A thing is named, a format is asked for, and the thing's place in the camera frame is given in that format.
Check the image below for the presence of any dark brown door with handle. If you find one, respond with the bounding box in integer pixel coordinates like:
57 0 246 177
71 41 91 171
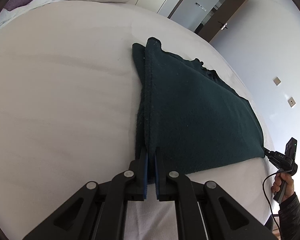
168 0 256 43

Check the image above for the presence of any wall light switch plate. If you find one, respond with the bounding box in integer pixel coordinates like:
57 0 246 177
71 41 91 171
274 77 281 86

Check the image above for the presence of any dark green knit sweater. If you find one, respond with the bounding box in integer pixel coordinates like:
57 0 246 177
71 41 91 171
132 37 264 174

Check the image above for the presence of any person's right hand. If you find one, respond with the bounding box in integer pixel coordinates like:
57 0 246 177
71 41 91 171
271 172 296 203

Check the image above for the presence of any right forearm dark sleeve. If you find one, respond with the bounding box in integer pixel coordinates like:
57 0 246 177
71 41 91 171
279 192 300 240

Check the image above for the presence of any white pillow under cushions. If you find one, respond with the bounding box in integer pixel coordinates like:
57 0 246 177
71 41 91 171
0 0 64 29

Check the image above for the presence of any white bed sheet mattress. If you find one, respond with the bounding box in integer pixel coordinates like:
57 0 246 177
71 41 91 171
0 0 278 240

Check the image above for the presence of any black cable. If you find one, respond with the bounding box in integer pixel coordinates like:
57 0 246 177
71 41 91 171
262 171 282 240

